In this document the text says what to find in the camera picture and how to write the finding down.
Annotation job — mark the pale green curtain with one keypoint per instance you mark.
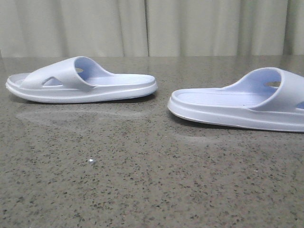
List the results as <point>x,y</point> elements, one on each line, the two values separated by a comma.
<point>156,28</point>

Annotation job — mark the light blue slipper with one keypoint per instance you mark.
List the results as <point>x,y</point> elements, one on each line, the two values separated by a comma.
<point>267,98</point>
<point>79,80</point>

